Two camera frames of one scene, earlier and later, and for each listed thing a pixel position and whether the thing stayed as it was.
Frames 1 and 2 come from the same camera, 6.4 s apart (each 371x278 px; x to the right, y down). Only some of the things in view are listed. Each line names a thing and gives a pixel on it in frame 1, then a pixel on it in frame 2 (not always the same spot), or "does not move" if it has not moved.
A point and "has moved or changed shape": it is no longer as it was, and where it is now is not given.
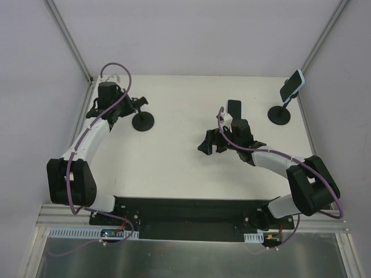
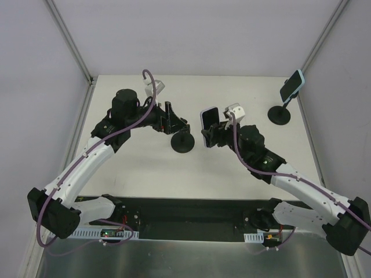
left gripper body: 131,103 → 167,117
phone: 294,83 does not move
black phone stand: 141,121 has moved or changed shape
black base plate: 195,218 does not move
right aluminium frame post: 341,6 does not move
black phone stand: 279,115 does not move
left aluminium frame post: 69,40 does not move
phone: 234,107 has moved or changed shape
